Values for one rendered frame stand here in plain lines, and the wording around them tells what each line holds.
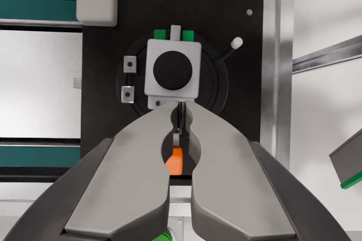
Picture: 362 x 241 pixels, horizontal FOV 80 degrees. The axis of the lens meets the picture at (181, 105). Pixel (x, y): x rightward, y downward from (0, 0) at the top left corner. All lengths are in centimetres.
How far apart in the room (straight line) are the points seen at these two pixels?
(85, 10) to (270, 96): 26
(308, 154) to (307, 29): 23
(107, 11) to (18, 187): 26
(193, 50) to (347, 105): 39
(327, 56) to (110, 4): 28
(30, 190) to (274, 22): 40
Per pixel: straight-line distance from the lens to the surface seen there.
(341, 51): 32
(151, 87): 17
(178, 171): 20
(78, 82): 32
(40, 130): 40
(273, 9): 36
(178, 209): 33
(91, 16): 30
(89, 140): 31
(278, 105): 33
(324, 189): 52
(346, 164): 32
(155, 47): 18
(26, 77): 41
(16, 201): 39
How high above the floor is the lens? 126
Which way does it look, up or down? 88 degrees down
